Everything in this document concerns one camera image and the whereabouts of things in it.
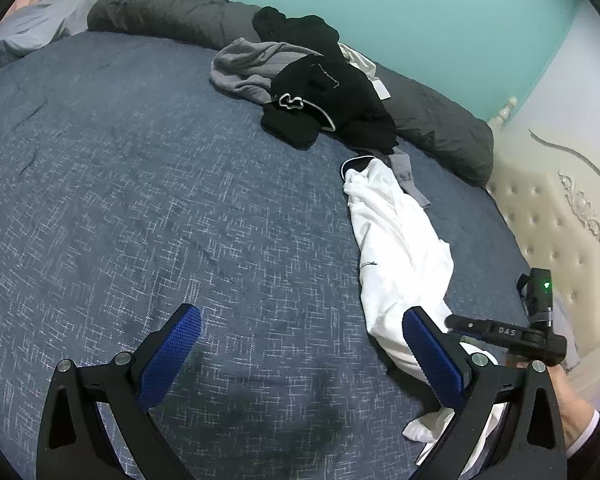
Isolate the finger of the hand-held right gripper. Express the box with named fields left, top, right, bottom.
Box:
left=445, top=314, right=487, bottom=339

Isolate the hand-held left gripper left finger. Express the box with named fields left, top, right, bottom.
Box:
left=37, top=304, right=202, bottom=480

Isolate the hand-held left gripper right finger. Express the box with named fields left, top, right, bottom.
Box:
left=402, top=306, right=568, bottom=480

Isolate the white polo shirt black trim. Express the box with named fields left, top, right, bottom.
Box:
left=341, top=156, right=506, bottom=480

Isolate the person's right forearm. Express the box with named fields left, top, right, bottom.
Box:
left=562, top=406, right=600, bottom=480

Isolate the person's right hand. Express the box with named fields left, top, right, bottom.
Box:
left=549, top=364, right=598, bottom=448

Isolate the cream tufted headboard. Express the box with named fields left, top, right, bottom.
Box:
left=485, top=10, right=600, bottom=411

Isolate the blue patterned bedsheet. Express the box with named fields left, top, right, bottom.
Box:
left=0, top=30, right=533, bottom=480

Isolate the black jacket with white piping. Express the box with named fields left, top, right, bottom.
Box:
left=261, top=55, right=400, bottom=156

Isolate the white cloth garment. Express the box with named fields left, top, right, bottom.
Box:
left=337, top=42, right=392, bottom=102

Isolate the grey sweatshirt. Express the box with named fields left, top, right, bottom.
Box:
left=210, top=37, right=431, bottom=208

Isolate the plain black garment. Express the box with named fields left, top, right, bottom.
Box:
left=252, top=6, right=341, bottom=61

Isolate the dark grey duvet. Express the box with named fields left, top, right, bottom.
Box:
left=87, top=0, right=496, bottom=186

